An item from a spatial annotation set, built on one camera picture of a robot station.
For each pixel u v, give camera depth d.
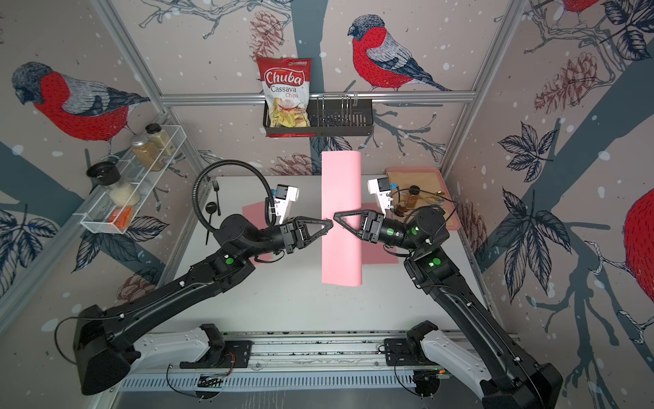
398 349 0.74
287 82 0.82
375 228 0.50
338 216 0.53
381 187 0.54
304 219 0.55
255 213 1.13
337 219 0.53
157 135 0.81
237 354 0.73
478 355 0.47
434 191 1.14
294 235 0.53
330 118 1.07
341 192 0.55
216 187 1.18
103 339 0.39
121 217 0.66
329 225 0.54
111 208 0.70
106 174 0.65
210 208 1.10
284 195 0.53
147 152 0.76
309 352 0.75
